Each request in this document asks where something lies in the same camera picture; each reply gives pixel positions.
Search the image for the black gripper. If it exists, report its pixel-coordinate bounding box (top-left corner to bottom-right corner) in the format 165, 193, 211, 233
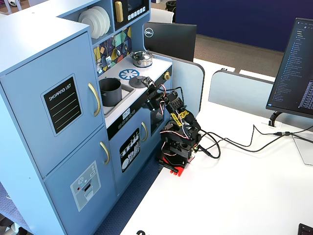
142, 76, 170, 111

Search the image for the gray round lid with knob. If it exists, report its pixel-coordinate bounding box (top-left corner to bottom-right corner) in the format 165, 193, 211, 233
128, 75, 148, 89

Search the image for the red and black robot base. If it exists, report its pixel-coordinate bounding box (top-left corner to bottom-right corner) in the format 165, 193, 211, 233
157, 143, 197, 178

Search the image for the stainless steel pot with lid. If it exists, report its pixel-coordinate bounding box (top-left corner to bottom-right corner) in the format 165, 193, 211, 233
130, 50, 154, 68

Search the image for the gray toy sink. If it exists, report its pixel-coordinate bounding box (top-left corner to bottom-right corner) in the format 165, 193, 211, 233
98, 82, 136, 116

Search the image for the light blue desk divider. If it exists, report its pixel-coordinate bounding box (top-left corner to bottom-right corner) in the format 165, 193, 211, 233
208, 69, 276, 118
146, 50, 205, 116

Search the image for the gray pot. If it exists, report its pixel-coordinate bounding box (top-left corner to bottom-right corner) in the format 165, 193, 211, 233
98, 77, 123, 107

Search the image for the slotted steel spatula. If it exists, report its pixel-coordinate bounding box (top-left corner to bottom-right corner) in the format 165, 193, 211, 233
105, 40, 113, 68

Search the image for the black Dell monitor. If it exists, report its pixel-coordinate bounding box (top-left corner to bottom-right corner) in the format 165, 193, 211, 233
142, 22, 198, 62

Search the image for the perforated steel skimmer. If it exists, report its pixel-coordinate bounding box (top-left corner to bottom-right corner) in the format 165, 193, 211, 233
96, 48, 104, 74

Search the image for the colourful geometric backsplash panel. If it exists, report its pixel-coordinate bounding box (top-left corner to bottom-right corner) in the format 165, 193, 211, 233
92, 26, 133, 74

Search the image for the white chair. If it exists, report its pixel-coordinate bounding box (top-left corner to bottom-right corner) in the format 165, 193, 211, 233
149, 7, 175, 24

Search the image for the black toy microwave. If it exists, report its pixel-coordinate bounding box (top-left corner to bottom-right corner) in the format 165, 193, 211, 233
112, 0, 150, 31

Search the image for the white plate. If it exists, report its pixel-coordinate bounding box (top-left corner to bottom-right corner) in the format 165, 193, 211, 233
91, 5, 111, 34
78, 11, 102, 40
87, 8, 108, 37

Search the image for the black table clamp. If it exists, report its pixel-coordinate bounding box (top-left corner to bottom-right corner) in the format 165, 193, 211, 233
157, 159, 179, 172

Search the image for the black trash bin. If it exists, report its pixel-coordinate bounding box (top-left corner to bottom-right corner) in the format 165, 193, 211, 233
165, 0, 177, 13

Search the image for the blue dishwasher door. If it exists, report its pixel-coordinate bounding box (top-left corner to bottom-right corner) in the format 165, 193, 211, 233
108, 115, 150, 196

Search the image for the dark blue partition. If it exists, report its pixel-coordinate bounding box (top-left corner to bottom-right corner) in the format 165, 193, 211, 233
175, 0, 313, 52

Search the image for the blue fridge door with dispenser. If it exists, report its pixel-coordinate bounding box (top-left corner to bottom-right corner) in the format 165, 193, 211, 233
43, 126, 117, 235

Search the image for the blue fridge door with chalkboard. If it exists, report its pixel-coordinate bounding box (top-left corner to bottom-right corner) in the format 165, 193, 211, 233
0, 31, 106, 179

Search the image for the blue wooden toy kitchen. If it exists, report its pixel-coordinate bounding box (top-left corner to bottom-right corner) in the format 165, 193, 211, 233
0, 0, 173, 235

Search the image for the monitor with lit screen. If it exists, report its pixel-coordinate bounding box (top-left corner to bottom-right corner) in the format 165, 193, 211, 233
265, 17, 313, 119

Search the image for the silver monitor stand base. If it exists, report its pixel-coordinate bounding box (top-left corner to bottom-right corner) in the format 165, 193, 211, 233
291, 133, 313, 166

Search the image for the black keyboard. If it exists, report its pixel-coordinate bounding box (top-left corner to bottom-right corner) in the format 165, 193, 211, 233
298, 223, 313, 235

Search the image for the small gold door handle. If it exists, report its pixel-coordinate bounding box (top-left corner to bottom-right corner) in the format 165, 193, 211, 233
141, 121, 149, 142

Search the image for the long gold door handle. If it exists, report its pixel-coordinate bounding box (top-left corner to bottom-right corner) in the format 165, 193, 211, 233
88, 82, 102, 118

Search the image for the short gold door handle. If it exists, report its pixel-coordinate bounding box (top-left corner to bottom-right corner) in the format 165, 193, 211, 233
99, 141, 111, 165

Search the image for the gold microwave handle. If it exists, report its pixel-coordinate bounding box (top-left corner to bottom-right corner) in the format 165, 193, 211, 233
114, 0, 124, 24

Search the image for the black power cable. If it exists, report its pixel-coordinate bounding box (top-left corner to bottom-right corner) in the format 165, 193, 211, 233
197, 124, 313, 159

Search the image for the black USB cable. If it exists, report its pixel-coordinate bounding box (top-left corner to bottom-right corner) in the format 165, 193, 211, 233
253, 124, 313, 144

